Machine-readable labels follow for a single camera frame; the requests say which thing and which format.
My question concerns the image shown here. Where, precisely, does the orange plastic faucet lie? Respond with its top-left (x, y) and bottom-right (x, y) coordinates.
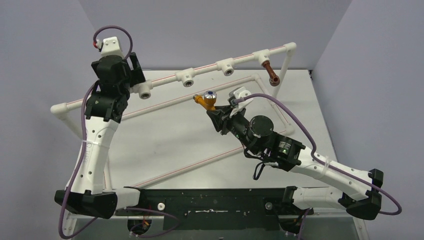
top-left (192, 90), bottom-right (217, 111)

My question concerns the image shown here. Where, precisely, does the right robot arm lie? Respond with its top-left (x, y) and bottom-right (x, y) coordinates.
top-left (206, 105), bottom-right (384, 220)

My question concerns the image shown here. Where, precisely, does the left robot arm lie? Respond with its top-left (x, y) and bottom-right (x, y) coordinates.
top-left (54, 52), bottom-right (148, 219)

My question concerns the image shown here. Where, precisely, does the brown copper faucet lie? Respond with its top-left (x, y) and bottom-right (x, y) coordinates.
top-left (262, 60), bottom-right (280, 87)

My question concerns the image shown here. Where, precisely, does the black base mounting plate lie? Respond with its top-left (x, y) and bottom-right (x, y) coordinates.
top-left (115, 186), bottom-right (314, 233)

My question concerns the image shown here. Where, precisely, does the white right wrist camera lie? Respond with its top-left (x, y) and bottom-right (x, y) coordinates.
top-left (228, 86), bottom-right (253, 118)

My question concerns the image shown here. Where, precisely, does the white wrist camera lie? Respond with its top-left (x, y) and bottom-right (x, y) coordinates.
top-left (228, 86), bottom-right (253, 118)
top-left (93, 36), bottom-right (125, 59)

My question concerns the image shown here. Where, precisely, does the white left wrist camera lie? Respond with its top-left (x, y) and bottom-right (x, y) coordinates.
top-left (93, 36), bottom-right (125, 59)

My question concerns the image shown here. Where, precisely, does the white PVC pipe frame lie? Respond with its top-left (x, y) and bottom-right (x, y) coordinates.
top-left (50, 42), bottom-right (297, 192)

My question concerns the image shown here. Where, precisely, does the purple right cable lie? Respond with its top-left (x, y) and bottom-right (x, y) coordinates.
top-left (233, 93), bottom-right (403, 217)

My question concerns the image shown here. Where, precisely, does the purple cable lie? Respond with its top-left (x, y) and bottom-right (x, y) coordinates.
top-left (233, 93), bottom-right (403, 217)
top-left (58, 25), bottom-right (134, 240)

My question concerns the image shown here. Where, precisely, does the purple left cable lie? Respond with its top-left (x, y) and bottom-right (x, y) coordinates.
top-left (58, 25), bottom-right (134, 240)

